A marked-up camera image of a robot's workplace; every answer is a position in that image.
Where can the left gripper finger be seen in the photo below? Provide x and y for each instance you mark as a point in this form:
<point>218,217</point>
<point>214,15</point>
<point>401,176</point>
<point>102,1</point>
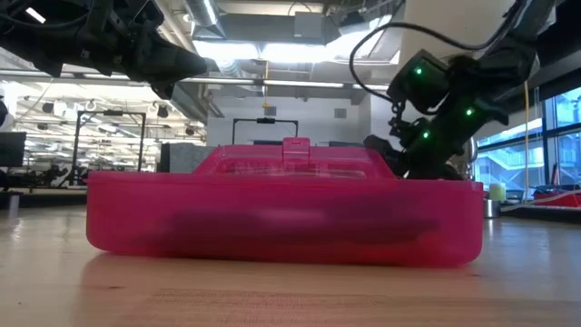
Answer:
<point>172,61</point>
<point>164,90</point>

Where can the pink translucent plastic supply box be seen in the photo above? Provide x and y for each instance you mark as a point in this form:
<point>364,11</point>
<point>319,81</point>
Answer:
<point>281,218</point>

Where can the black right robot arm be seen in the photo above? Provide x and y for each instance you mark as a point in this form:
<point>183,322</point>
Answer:
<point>535,22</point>

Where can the grey ceiling box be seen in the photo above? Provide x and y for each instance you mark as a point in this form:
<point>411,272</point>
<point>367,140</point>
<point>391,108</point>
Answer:
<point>308,25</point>

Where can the yellow-green cup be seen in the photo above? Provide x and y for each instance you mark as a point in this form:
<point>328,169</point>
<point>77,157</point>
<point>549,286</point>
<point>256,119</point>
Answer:
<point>497,193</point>

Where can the grey partition panel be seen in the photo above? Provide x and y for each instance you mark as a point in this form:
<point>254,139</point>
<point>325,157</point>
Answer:
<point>181,159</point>

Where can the table lamp with white shade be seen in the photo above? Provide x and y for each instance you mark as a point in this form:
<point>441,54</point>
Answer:
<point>454,16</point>

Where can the long ceiling light bar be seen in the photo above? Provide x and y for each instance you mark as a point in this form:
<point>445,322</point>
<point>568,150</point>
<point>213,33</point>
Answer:
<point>299,84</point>

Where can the red object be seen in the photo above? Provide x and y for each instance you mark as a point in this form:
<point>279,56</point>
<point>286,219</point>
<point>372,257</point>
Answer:
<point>558,200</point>

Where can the black computer monitor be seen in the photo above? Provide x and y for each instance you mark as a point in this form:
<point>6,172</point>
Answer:
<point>11,150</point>

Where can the silver ventilation duct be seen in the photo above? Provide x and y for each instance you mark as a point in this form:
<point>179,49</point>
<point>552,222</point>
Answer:
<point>204,13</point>

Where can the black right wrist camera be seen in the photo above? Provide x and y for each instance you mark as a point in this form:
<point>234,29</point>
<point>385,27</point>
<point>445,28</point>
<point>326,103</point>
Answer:
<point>417,82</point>

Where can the tall black metal frame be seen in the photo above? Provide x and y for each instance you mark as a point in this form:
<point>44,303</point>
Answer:
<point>76,145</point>

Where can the black frame with camera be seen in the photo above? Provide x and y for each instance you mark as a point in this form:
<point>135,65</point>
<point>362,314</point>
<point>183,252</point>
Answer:
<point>265,121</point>

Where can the grey metal post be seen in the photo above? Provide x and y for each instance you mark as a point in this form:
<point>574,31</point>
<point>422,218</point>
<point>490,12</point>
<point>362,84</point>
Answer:
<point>13,206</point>

